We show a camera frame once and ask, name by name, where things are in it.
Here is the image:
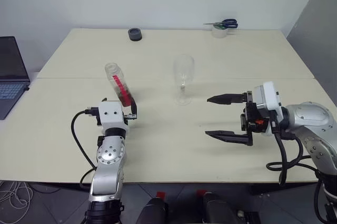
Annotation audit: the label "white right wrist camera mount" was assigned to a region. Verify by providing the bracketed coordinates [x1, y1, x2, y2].
[253, 81, 284, 137]

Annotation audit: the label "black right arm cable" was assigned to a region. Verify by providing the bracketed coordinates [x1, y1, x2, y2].
[265, 123, 321, 187]

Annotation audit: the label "dark grey laptop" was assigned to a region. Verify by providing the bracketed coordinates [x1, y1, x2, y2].
[0, 36, 31, 120]

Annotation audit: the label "clear wine glass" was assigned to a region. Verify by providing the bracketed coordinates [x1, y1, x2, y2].
[172, 54, 195, 106]

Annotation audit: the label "clear tape roll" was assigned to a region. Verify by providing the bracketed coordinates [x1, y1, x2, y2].
[212, 24, 229, 39]

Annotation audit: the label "clear plastic drink bottle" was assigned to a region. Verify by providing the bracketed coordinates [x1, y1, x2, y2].
[104, 62, 134, 108]

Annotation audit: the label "white tangled cord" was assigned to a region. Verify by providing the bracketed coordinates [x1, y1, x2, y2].
[0, 181, 34, 217]

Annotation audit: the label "dark rounded shape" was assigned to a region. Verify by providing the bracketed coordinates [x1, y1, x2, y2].
[201, 191, 235, 224]
[138, 197, 169, 224]

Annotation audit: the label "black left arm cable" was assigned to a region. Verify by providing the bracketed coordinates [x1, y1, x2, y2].
[71, 107, 100, 190]

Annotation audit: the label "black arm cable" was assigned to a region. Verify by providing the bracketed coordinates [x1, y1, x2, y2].
[71, 107, 100, 190]
[265, 123, 321, 187]

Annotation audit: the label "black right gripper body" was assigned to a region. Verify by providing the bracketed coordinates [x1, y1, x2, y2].
[240, 91, 271, 146]

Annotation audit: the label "blue handled scissors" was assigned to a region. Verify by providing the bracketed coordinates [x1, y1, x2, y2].
[202, 18, 239, 29]

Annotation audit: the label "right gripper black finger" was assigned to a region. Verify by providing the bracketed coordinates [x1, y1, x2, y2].
[205, 129, 250, 146]
[206, 93, 247, 105]

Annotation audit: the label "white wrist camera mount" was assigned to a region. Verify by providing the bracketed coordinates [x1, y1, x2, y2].
[253, 81, 284, 137]
[97, 100, 132, 133]

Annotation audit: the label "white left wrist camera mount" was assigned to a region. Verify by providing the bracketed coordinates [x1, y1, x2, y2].
[97, 100, 132, 133]

